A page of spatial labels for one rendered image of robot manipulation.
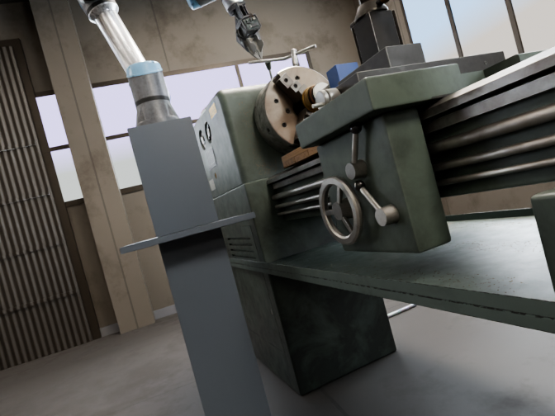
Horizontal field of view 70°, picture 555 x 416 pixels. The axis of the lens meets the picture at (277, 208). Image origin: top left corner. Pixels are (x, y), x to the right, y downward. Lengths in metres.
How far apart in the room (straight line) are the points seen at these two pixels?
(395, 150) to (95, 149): 3.37
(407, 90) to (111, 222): 3.31
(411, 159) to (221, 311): 0.81
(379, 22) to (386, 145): 0.36
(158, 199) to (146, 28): 3.24
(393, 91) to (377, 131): 0.08
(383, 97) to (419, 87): 0.08
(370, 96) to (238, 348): 0.92
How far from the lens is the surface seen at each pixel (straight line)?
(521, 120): 0.70
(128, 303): 3.85
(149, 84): 1.41
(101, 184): 3.85
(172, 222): 1.29
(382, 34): 1.01
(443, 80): 0.83
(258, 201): 1.55
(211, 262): 1.30
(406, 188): 0.76
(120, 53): 1.64
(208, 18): 4.50
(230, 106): 1.61
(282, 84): 1.50
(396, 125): 0.77
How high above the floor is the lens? 0.76
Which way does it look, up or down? 1 degrees down
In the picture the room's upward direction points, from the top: 15 degrees counter-clockwise
